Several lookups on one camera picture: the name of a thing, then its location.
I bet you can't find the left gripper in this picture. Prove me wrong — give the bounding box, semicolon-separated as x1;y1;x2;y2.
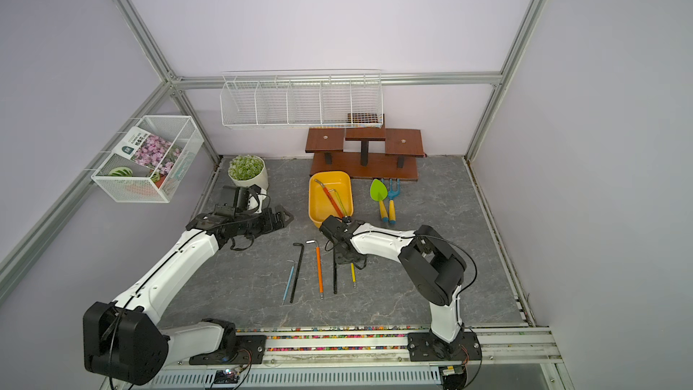
235;205;294;239

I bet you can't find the orange hex key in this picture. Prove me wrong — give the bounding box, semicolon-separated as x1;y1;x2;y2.
307;239;324;299

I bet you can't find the green hex key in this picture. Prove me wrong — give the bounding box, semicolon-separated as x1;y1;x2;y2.
328;189;348;217

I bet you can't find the red hex key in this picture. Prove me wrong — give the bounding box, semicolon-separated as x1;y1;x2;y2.
314;179;344;218

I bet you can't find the yellow hex key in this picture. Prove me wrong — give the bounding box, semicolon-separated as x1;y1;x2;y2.
350;263;357;289

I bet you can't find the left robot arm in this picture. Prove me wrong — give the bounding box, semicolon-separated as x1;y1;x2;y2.
82;206;293;386

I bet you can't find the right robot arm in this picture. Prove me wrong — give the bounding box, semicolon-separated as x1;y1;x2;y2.
319;216;472;345

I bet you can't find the yellow plastic storage box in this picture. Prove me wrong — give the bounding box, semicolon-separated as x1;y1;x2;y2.
309;171;355;228

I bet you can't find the small black hex key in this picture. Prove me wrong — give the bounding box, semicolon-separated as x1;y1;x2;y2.
290;243;305;303

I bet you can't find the green garden trowel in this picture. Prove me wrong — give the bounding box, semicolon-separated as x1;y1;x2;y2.
370;179;389;223

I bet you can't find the white potted green plant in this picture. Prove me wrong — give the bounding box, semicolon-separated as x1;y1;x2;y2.
227;155;269;190

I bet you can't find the teal garden fork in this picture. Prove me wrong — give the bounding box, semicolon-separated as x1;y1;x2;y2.
388;179;401;225

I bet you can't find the brown wooden stand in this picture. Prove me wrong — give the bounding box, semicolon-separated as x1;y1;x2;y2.
305;126;426;182

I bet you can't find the flower seed packet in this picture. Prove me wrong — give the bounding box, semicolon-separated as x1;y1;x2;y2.
112;126;182;176

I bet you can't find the white wire side basket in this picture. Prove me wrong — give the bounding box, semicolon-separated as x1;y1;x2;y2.
91;115;204;204

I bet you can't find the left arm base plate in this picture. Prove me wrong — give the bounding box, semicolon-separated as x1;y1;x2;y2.
189;334;267;366

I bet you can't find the long white wire basket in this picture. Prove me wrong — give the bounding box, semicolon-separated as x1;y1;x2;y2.
219;69;384;128

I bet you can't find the aluminium mounting rail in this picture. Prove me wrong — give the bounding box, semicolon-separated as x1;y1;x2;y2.
140;327;574;389

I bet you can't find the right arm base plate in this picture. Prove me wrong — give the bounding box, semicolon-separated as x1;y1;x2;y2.
406;331;483;362

